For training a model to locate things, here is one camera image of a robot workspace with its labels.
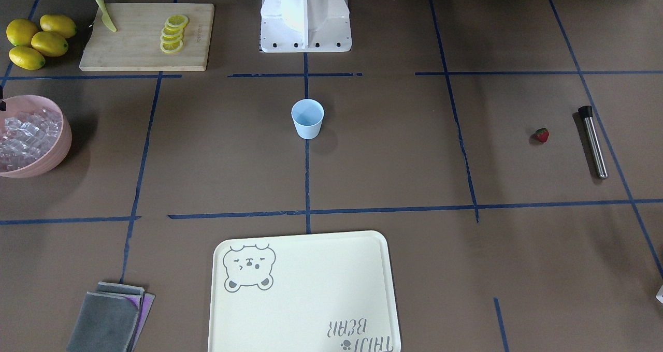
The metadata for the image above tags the pink bowl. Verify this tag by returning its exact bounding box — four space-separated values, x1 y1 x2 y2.
2 95 73 178

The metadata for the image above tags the grey folded cloth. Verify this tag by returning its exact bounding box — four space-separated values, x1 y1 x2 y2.
66 282 145 351

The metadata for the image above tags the yellow-green plastic knife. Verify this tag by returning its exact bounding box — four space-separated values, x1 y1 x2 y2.
95 0 118 32

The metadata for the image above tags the stainless steel muddler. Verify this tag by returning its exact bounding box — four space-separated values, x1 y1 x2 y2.
578 105 609 180

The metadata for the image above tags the whole lemon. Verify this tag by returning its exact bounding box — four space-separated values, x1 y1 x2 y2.
31 31 69 57
39 14 78 40
6 19 39 46
8 46 46 70

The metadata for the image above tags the light blue plastic cup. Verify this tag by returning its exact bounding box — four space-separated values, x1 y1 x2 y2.
291 99 325 140

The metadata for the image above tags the red strawberry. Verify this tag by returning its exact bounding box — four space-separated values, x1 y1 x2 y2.
534 128 550 143

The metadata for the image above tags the pile of ice cubes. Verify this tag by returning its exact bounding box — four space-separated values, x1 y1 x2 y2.
1 108 64 172

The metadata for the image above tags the cream bear serving tray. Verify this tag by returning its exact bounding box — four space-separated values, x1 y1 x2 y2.
207 231 402 351

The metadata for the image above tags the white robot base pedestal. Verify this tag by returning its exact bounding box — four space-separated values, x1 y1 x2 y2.
259 0 352 53

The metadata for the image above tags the bamboo cutting board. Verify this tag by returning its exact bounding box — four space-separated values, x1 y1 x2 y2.
80 3 215 71

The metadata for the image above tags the lemon slice front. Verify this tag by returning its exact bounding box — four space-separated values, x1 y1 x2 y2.
160 40 184 53

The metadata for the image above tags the purple folded cloth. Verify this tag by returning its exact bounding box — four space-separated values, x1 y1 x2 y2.
128 293 155 351

